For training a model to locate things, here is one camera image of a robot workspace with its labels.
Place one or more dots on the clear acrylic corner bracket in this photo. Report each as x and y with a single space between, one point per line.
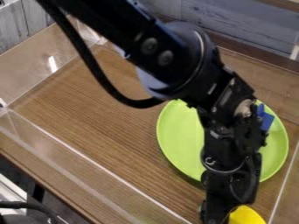
90 36

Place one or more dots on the blue star-shaped block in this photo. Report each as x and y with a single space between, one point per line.
267 118

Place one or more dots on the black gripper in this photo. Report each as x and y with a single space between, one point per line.
230 188

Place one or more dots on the clear acrylic front wall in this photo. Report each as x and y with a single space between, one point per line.
92 190

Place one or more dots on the yellow toy banana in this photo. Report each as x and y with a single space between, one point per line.
244 215

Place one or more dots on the green plate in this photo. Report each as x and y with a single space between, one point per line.
179 134

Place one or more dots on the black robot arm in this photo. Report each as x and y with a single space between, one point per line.
182 68

